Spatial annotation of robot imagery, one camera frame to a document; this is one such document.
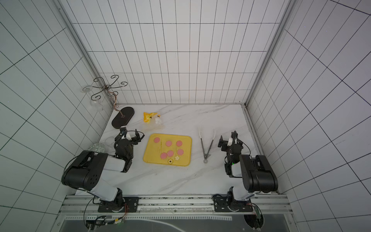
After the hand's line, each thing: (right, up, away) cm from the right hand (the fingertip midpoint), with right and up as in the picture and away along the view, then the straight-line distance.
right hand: (232, 135), depth 91 cm
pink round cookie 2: (-42, -7, +6) cm, 43 cm away
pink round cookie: (-50, -4, +7) cm, 51 cm away
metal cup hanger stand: (-75, +14, +20) cm, 79 cm away
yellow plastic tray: (-41, -10, +2) cm, 43 cm away
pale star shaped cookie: (-35, -14, -1) cm, 38 cm away
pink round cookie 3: (-35, -6, +6) cm, 36 cm away
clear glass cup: (-89, +20, +2) cm, 92 cm away
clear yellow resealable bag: (-60, +12, +16) cm, 63 cm away
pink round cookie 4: (-34, -11, +1) cm, 35 cm away
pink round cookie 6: (-44, -13, -1) cm, 46 cm away
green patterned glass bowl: (-87, -8, +1) cm, 87 cm away
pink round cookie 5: (-40, -12, +1) cm, 42 cm away
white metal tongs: (-17, -12, -1) cm, 21 cm away
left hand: (-67, +2, +1) cm, 67 cm away
